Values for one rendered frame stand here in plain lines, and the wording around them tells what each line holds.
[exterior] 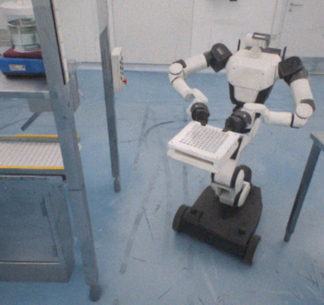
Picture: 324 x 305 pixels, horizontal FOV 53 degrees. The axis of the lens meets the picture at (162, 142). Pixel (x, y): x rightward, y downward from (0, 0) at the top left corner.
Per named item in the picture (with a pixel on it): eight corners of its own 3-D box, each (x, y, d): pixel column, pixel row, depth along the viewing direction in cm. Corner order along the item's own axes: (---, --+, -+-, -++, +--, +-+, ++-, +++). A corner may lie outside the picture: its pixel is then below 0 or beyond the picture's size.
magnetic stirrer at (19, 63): (66, 60, 147) (62, 40, 142) (52, 78, 129) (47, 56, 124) (22, 59, 147) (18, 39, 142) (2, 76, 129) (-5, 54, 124)
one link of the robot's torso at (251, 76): (231, 88, 217) (238, 34, 198) (283, 99, 203) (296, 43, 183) (214, 105, 196) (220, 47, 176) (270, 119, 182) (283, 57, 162)
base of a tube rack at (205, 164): (218, 174, 133) (218, 169, 132) (166, 156, 144) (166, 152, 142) (238, 146, 151) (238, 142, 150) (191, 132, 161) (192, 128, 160)
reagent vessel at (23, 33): (55, 42, 139) (47, -5, 129) (43, 53, 126) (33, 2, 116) (19, 42, 139) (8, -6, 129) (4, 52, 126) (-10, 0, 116)
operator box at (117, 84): (124, 82, 237) (122, 47, 223) (121, 92, 222) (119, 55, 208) (116, 82, 237) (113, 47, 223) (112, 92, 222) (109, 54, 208)
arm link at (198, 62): (164, 61, 187) (200, 47, 188) (168, 76, 198) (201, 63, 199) (171, 74, 181) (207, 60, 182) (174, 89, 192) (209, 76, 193)
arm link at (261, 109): (240, 123, 166) (267, 126, 163) (243, 107, 161) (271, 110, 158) (241, 117, 171) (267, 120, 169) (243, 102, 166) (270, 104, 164)
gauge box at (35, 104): (80, 102, 162) (74, 64, 151) (75, 112, 153) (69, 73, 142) (37, 102, 162) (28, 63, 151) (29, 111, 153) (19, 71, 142)
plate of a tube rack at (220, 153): (219, 164, 131) (219, 160, 129) (167, 147, 141) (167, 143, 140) (239, 137, 148) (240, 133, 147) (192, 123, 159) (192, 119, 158)
